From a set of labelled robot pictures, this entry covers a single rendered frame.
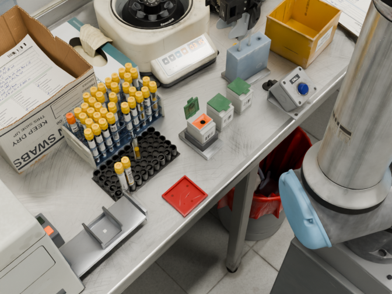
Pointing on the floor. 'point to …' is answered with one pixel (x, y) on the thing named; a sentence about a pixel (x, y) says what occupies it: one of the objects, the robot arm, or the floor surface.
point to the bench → (125, 249)
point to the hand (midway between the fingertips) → (240, 32)
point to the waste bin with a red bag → (266, 208)
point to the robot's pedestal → (309, 274)
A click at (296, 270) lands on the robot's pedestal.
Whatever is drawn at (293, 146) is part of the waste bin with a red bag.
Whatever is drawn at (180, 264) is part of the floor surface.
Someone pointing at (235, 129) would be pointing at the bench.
